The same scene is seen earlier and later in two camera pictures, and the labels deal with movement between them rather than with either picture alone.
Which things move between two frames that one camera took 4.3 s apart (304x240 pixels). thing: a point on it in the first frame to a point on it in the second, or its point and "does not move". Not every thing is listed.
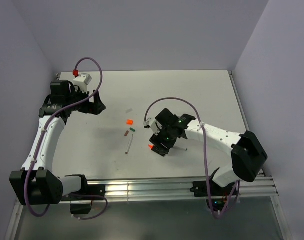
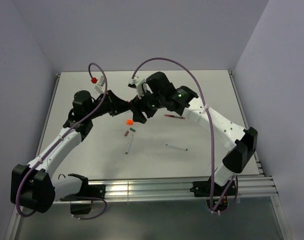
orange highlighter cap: (129, 122) does not move
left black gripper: (94, 108) to (111, 98)
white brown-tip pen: (129, 145) does not move
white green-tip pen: (179, 148) does not move
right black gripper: (168, 145) to (138, 116)
